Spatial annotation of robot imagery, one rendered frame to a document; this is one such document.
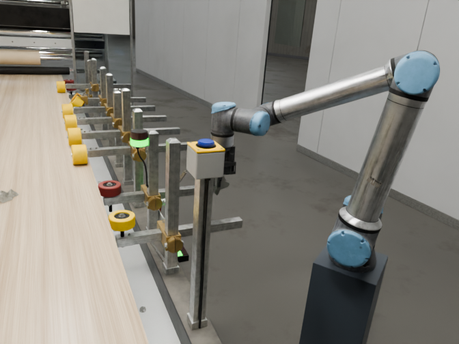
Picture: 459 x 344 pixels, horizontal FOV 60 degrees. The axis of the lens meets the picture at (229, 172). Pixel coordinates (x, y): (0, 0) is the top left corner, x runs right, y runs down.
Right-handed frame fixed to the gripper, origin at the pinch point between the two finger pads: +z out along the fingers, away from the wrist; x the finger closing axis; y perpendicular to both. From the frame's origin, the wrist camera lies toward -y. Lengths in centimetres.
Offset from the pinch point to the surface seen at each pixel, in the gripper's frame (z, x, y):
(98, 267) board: -9, -50, -51
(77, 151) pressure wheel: -15, 21, -50
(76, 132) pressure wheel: -15, 47, -49
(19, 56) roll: -24, 250, -78
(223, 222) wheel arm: -1.0, -26.2, -7.4
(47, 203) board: -9, -9, -62
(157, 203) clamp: -2.9, -8.6, -26.1
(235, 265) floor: 84, 57, 41
